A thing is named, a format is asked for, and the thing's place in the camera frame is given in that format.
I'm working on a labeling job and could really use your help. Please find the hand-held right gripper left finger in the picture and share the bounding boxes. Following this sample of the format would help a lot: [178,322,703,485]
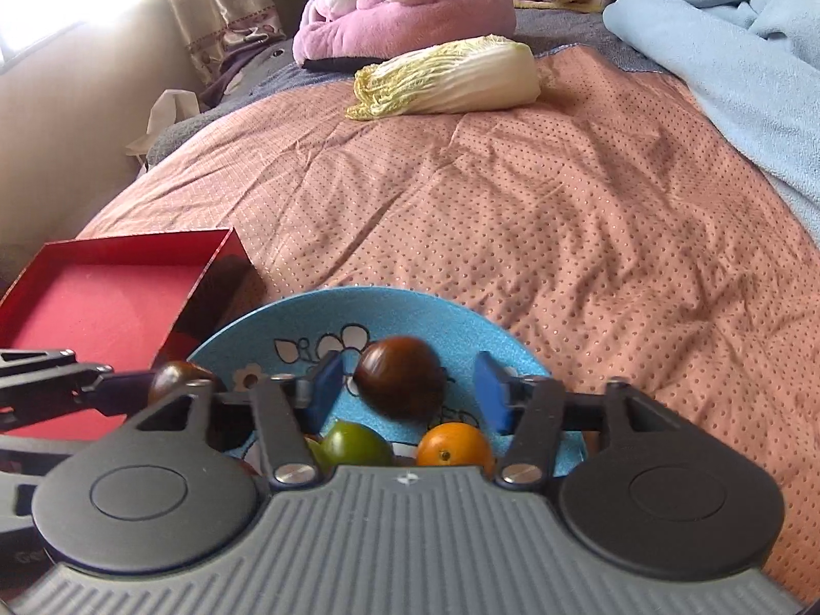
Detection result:
[137,351,345,486]

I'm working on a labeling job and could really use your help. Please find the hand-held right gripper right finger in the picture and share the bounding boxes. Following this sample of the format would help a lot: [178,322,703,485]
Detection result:
[474,351,683,486]

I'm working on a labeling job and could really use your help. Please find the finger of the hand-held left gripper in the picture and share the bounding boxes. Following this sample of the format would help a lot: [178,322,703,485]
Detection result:
[0,349,158,440]

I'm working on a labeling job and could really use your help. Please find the light orange mandarin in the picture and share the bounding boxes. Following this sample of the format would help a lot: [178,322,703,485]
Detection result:
[416,421,496,468]

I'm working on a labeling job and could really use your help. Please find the dark brown round fruit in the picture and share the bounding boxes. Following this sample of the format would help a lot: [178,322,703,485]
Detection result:
[149,360,219,406]
[354,336,447,422]

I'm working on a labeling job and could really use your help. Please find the red shallow box tray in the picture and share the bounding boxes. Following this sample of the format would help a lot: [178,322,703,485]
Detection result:
[0,227,251,443]

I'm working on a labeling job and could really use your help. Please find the blue flower-print plate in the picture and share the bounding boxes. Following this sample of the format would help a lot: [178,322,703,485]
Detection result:
[186,286,587,478]

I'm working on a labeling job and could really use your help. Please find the pink dotted bedsheet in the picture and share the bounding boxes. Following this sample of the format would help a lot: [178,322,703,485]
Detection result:
[77,45,820,590]

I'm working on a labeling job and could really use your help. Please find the napa cabbage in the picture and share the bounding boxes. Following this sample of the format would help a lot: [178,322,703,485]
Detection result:
[346,35,539,121]

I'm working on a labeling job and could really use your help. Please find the black flat cushion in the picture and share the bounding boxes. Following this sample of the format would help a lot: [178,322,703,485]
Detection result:
[301,56,361,73]

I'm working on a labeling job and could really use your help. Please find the grey plush toy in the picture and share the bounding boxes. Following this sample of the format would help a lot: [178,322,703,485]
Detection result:
[147,38,302,168]

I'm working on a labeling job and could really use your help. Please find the grey-blue blanket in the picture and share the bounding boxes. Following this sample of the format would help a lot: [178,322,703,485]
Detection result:
[147,6,667,161]

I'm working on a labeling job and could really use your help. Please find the pink rabbit plush cushion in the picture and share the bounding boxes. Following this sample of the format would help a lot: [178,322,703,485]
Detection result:
[293,0,517,71]

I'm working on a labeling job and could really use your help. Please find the patterned beige curtain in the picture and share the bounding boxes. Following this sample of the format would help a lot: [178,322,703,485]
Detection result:
[160,0,286,87]

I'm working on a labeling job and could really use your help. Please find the light blue fleece blanket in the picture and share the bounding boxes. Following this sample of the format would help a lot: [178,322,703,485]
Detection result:
[602,0,820,238]

